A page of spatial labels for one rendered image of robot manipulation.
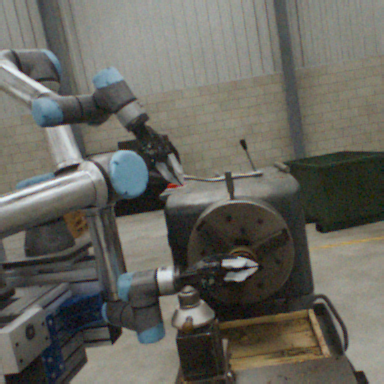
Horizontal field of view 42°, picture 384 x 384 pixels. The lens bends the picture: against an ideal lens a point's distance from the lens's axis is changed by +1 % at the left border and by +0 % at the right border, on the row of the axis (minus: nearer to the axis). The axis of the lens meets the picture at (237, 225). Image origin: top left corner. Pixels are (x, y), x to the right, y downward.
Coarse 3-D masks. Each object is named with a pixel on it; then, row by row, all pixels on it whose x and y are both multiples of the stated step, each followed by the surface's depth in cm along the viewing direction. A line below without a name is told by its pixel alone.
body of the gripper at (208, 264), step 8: (200, 264) 127; (208, 264) 128; (216, 264) 125; (176, 272) 127; (184, 272) 130; (192, 272) 129; (200, 272) 124; (208, 272) 124; (216, 272) 124; (176, 280) 125; (184, 280) 127; (192, 280) 126; (200, 280) 125; (208, 280) 126; (216, 280) 125; (176, 288) 125; (200, 288) 125; (208, 288) 129
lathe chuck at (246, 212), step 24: (216, 216) 144; (240, 216) 144; (264, 216) 143; (192, 240) 145; (288, 240) 145; (192, 264) 147; (264, 264) 146; (288, 264) 146; (216, 288) 148; (264, 288) 148
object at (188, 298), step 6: (186, 288) 88; (192, 288) 88; (180, 294) 88; (186, 294) 87; (192, 294) 87; (198, 294) 89; (180, 300) 88; (186, 300) 87; (192, 300) 87; (198, 300) 89; (180, 306) 88; (186, 306) 87; (192, 306) 87
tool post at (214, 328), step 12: (216, 324) 91; (180, 336) 88; (192, 336) 87; (204, 336) 87; (216, 336) 87; (180, 348) 87; (192, 348) 87; (204, 348) 87; (216, 348) 88; (180, 360) 88; (192, 360) 88; (204, 360) 88; (216, 360) 88; (192, 372) 88; (204, 372) 88; (216, 372) 88
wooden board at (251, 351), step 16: (240, 320) 142; (256, 320) 142; (272, 320) 142; (288, 320) 142; (304, 320) 140; (224, 336) 138; (240, 336) 136; (256, 336) 135; (272, 336) 133; (288, 336) 132; (304, 336) 130; (320, 336) 124; (240, 352) 127; (256, 352) 125; (272, 352) 124; (304, 352) 121; (320, 352) 120; (240, 368) 114
